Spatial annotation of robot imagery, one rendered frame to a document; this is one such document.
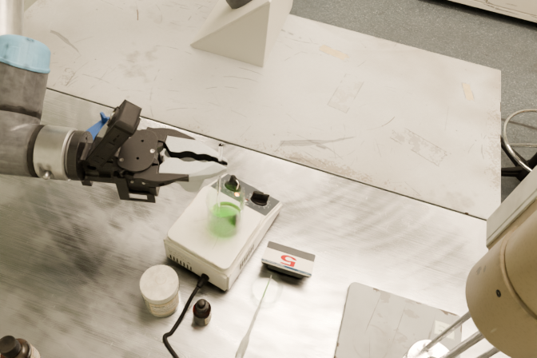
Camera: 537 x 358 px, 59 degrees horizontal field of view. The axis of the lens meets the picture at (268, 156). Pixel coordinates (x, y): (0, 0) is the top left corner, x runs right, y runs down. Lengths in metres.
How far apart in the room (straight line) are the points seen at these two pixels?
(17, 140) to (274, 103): 0.59
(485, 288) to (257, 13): 0.80
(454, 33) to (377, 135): 2.05
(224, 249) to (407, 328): 0.33
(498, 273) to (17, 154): 0.58
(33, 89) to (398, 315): 0.67
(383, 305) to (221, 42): 0.69
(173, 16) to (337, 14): 1.75
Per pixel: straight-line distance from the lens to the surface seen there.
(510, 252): 0.43
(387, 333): 0.87
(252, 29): 1.13
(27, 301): 0.91
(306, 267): 0.86
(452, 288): 0.96
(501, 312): 0.45
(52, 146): 0.70
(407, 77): 1.26
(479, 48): 3.06
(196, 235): 0.80
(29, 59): 0.75
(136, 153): 0.67
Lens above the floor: 1.70
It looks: 53 degrees down
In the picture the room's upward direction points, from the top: 9 degrees clockwise
